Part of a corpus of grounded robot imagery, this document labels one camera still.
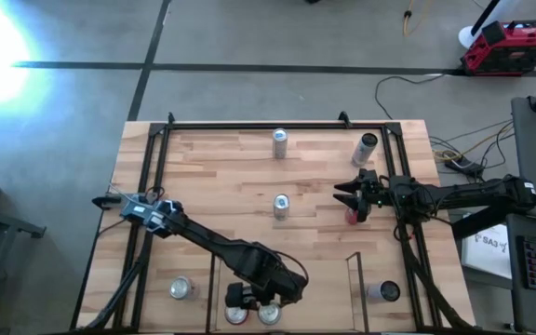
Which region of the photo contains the pale black-lidded beverage can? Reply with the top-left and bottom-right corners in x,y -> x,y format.
366,280 -> 402,302

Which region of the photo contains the white can red print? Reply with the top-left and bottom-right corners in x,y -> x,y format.
257,301 -> 283,327

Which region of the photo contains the dark desk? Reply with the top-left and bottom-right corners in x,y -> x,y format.
504,212 -> 536,335

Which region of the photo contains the black aluminium table frame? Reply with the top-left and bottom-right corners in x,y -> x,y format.
109,119 -> 436,332

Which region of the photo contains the tall white can teal palm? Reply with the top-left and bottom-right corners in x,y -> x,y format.
350,132 -> 380,168

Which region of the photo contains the black cable conduit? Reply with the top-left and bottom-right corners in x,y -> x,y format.
400,222 -> 472,332
84,222 -> 157,332

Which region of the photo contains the black metal bar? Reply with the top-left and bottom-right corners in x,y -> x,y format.
450,202 -> 516,241

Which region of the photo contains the yellow hanging extension cable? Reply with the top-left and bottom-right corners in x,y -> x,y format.
401,0 -> 435,38

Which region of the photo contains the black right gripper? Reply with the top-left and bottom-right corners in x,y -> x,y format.
332,167 -> 394,223

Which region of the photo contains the pale silver-lidded beverage can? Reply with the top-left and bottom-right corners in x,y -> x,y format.
168,275 -> 200,302

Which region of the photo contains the blue silver energy drink can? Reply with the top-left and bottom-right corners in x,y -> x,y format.
273,193 -> 291,222

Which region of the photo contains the thin yellow floor cable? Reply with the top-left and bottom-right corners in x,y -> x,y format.
433,121 -> 516,164

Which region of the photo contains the red beverage can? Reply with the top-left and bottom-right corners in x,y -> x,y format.
223,305 -> 250,327

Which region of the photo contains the red black toolbox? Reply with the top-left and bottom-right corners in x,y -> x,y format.
459,19 -> 536,77

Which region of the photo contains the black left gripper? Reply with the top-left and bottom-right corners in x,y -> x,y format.
225,269 -> 310,312

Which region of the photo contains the black floor cable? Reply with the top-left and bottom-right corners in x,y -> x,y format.
373,73 -> 447,121

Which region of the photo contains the white black tower fan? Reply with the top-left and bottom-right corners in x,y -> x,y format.
457,0 -> 523,50

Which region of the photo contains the white paper sign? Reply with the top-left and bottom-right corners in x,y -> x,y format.
461,222 -> 514,280

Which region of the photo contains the dark metal stand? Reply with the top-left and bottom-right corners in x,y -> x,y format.
0,199 -> 48,335

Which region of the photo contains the black power strip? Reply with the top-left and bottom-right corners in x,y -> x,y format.
451,156 -> 486,177

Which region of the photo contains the slim tall white can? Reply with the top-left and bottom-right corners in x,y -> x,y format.
271,127 -> 289,161

